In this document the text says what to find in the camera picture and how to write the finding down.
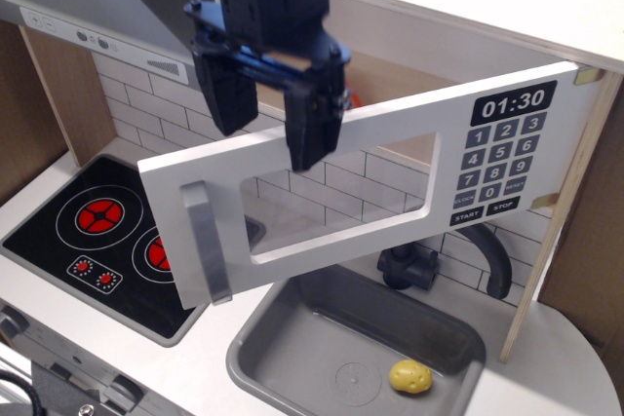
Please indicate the grey toy sink basin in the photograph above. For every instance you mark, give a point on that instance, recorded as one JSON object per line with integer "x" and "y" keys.
{"x": 323, "y": 343}

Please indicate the grey toy oven front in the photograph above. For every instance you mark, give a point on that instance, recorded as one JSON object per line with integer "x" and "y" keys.
{"x": 66, "y": 376}

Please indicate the yellow toy potato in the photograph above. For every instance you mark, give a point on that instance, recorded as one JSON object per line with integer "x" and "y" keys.
{"x": 410, "y": 376}

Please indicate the grey toy range hood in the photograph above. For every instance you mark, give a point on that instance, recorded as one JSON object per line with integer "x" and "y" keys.
{"x": 152, "y": 35}

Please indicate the orange toy carrot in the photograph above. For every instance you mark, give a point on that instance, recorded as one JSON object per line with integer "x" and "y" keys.
{"x": 355, "y": 101}

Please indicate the black toy stovetop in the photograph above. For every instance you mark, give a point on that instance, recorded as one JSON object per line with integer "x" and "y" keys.
{"x": 96, "y": 239}

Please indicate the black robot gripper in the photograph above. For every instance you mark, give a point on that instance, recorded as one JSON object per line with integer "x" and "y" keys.
{"x": 284, "y": 45}

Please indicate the wooden toy microwave cabinet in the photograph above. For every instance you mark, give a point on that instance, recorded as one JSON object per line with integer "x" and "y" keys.
{"x": 587, "y": 38}

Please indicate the dark grey toy faucet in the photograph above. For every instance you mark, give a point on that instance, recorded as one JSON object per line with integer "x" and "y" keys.
{"x": 410, "y": 265}

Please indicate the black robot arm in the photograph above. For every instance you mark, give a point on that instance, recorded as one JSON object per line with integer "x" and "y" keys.
{"x": 283, "y": 45}

